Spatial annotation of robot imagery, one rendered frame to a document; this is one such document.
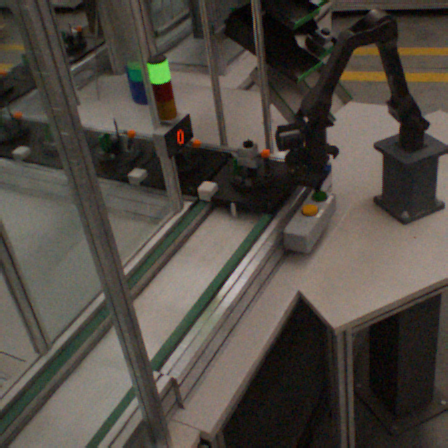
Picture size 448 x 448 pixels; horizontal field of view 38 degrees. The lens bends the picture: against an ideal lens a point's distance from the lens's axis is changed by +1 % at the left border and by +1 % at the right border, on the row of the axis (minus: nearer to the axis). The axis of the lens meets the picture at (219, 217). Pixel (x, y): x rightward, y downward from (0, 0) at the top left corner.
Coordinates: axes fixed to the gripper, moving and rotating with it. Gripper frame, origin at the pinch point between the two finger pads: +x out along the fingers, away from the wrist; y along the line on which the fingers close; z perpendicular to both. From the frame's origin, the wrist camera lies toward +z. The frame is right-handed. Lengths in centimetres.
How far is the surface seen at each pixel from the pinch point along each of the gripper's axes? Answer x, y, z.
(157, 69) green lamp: -38, 19, 32
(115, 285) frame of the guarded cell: -32, 83, 0
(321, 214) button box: 5.6, 6.9, -3.7
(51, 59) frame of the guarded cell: -69, 82, 1
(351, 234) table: 15.5, 0.5, -9.8
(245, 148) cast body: -6.8, 0.0, 21.3
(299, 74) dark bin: -18.2, -26.2, 15.4
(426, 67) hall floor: 101, -302, 42
